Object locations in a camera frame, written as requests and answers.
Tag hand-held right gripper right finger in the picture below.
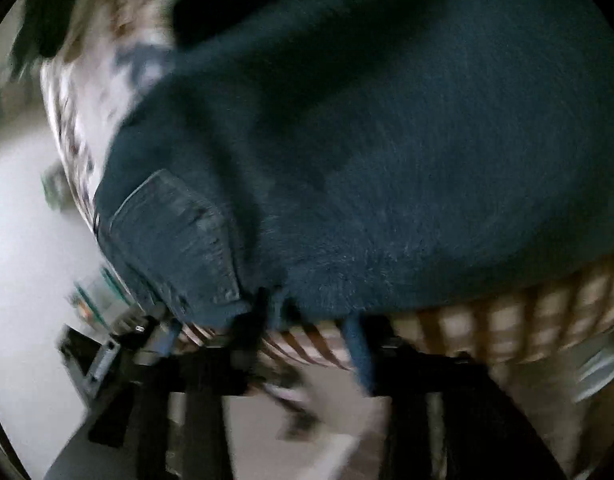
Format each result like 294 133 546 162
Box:
342 319 568 480

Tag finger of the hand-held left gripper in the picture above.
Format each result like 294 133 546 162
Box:
121 304 184 370

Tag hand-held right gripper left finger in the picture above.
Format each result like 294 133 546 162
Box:
87 287 290 480

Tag dark blue denim pants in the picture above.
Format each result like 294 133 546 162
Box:
93 0 614 335

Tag colourful printed packet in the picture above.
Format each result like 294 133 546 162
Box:
69 266 138 335

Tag white and dark blurred object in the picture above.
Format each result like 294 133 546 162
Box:
263 381 362 462

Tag small green object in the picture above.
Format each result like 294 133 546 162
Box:
41 162 70 212

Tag patterned white bedsheet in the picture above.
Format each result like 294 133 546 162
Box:
39 0 203 241

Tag dark cloth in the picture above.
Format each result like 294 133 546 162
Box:
9 0 94 80

